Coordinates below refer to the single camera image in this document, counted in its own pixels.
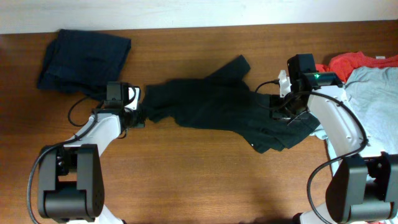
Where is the dark green t-shirt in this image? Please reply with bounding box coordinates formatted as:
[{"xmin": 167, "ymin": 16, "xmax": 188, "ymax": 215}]
[{"xmin": 142, "ymin": 55, "xmax": 320, "ymax": 153}]

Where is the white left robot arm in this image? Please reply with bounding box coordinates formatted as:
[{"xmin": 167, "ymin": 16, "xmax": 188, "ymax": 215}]
[{"xmin": 32, "ymin": 107, "xmax": 145, "ymax": 223}]

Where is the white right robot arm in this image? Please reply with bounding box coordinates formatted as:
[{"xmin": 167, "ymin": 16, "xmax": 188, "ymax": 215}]
[{"xmin": 275, "ymin": 71, "xmax": 397, "ymax": 223}]

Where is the red garment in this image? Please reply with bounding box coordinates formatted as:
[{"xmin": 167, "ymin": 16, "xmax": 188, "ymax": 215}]
[{"xmin": 315, "ymin": 52, "xmax": 397, "ymax": 83}]

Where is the light blue-grey t-shirt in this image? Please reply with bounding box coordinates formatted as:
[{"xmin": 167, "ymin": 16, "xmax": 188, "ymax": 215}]
[{"xmin": 308, "ymin": 67, "xmax": 397, "ymax": 159}]

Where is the folded navy blue garment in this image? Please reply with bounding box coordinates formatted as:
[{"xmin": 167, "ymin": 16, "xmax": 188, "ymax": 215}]
[{"xmin": 37, "ymin": 29, "xmax": 132, "ymax": 101}]

